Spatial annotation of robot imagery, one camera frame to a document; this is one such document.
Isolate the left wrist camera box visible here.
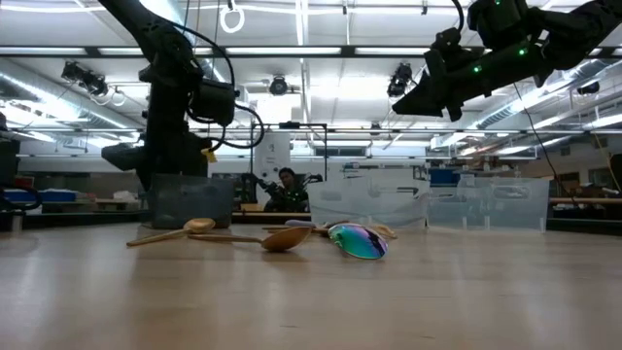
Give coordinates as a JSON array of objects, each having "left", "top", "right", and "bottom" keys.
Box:
[{"left": 190, "top": 77, "right": 240, "bottom": 128}]

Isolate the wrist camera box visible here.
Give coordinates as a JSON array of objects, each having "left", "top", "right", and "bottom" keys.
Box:
[
  {"left": 466, "top": 0, "right": 532, "bottom": 51},
  {"left": 190, "top": 77, "right": 240, "bottom": 128}
]

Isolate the iridescent rainbow metal spoon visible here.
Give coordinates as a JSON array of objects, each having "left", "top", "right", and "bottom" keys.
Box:
[{"left": 327, "top": 222, "right": 390, "bottom": 261}]

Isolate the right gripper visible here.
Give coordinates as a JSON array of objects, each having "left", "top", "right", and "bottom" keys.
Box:
[{"left": 391, "top": 26, "right": 553, "bottom": 123}]

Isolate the white column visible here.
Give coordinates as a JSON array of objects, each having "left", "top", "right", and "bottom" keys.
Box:
[{"left": 253, "top": 130, "right": 293, "bottom": 171}]

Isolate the smoky grey plastic bin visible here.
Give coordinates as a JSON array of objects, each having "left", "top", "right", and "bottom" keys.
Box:
[{"left": 148, "top": 173, "right": 235, "bottom": 229}]

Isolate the small wooden spoon back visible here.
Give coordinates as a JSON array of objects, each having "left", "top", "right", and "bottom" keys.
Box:
[{"left": 368, "top": 222, "right": 398, "bottom": 240}]

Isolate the black ceiling-mounted device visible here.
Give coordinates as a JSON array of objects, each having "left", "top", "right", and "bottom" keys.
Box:
[
  {"left": 268, "top": 74, "right": 290, "bottom": 97},
  {"left": 61, "top": 60, "right": 110, "bottom": 97},
  {"left": 386, "top": 61, "right": 420, "bottom": 99}
]

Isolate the black overhead crossbar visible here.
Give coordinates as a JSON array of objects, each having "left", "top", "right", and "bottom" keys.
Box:
[{"left": 0, "top": 44, "right": 622, "bottom": 60}]

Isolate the blue storage bin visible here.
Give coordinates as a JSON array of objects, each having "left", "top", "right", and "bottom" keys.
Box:
[
  {"left": 429, "top": 167, "right": 461, "bottom": 188},
  {"left": 3, "top": 188, "right": 78, "bottom": 203}
]

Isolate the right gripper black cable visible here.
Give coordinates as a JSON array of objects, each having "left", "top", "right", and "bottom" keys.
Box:
[{"left": 434, "top": 0, "right": 466, "bottom": 48}]

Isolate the clear plastic bin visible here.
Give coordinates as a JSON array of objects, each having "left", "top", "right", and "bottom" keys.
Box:
[
  {"left": 426, "top": 175, "right": 551, "bottom": 230},
  {"left": 306, "top": 167, "right": 432, "bottom": 229}
]

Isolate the white cable loop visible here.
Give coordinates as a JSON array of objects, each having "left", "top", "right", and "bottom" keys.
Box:
[{"left": 218, "top": 1, "right": 246, "bottom": 35}]

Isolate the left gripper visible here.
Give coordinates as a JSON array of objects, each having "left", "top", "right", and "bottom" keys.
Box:
[{"left": 101, "top": 61, "right": 215, "bottom": 192}]

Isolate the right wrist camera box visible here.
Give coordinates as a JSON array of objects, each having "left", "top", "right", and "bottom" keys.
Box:
[{"left": 466, "top": 0, "right": 532, "bottom": 51}]

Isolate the large wooden spoon front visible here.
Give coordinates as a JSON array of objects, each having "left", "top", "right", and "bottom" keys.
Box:
[{"left": 187, "top": 226, "right": 313, "bottom": 253}]

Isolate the person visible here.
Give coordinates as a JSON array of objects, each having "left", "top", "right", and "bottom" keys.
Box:
[{"left": 264, "top": 167, "right": 311, "bottom": 213}]

